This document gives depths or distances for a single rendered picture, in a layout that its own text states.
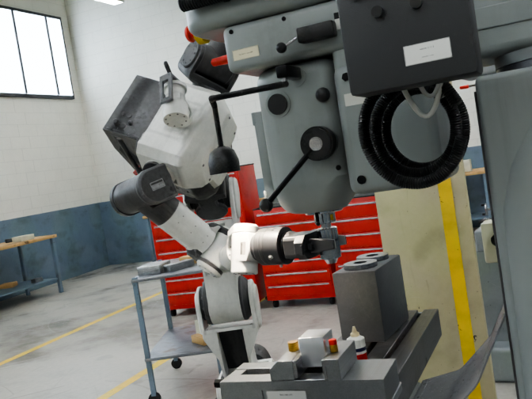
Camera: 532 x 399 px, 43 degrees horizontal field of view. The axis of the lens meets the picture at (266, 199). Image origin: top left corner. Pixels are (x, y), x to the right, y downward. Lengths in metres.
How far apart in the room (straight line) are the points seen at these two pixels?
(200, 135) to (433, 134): 0.73
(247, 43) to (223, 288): 0.95
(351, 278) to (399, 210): 1.49
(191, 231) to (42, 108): 10.62
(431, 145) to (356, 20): 0.33
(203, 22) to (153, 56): 10.89
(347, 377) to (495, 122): 0.55
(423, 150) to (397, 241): 1.96
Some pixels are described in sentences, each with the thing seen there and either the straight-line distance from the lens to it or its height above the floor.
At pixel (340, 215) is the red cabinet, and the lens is 6.28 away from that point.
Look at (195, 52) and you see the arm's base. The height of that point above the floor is 1.77.
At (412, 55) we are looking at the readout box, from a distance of 1.08.
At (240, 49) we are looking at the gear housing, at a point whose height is 1.68.
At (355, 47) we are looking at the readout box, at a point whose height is 1.59.
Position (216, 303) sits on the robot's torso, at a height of 1.02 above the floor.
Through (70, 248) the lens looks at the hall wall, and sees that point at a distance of 12.37.
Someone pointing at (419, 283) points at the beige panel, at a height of 0.76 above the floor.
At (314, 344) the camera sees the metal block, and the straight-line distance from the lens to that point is 1.37.
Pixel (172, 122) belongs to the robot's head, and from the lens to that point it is 1.77.
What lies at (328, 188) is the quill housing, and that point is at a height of 1.36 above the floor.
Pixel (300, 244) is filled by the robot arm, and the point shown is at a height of 1.25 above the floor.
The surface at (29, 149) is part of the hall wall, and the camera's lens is 11.96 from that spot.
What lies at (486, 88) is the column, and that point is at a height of 1.50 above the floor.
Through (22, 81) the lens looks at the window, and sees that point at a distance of 12.07.
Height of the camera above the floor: 1.43
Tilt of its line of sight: 3 degrees down
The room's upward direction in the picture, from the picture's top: 9 degrees counter-clockwise
